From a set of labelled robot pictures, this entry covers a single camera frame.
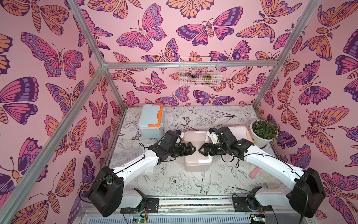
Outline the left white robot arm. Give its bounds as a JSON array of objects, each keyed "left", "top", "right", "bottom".
[{"left": 87, "top": 131, "right": 196, "bottom": 217}]

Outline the white pink medicine chest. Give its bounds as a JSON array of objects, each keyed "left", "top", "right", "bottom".
[{"left": 229, "top": 126, "right": 253, "bottom": 142}]

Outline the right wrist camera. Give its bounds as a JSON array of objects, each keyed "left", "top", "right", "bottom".
[{"left": 208, "top": 128, "right": 217, "bottom": 142}]

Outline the potted green plant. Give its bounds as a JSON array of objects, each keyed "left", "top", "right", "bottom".
[{"left": 249, "top": 119, "right": 279, "bottom": 148}]

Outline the green toy in basket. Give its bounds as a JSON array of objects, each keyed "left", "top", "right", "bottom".
[{"left": 202, "top": 74, "right": 212, "bottom": 86}]

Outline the white wire wall basket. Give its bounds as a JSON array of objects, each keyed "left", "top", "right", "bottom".
[{"left": 177, "top": 57, "right": 222, "bottom": 88}]

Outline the beige pink first aid box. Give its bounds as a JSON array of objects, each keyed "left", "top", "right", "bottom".
[{"left": 184, "top": 131, "right": 213, "bottom": 172}]

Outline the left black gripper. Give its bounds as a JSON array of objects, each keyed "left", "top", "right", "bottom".
[{"left": 167, "top": 142, "right": 196, "bottom": 157}]

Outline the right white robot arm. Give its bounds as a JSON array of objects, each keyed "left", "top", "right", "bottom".
[{"left": 198, "top": 127, "right": 326, "bottom": 218}]

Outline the blue orange first aid box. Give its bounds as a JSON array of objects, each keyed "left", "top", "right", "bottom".
[{"left": 138, "top": 104, "right": 164, "bottom": 139}]

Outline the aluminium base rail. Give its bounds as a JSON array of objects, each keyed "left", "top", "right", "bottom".
[{"left": 75, "top": 194, "right": 318, "bottom": 224}]

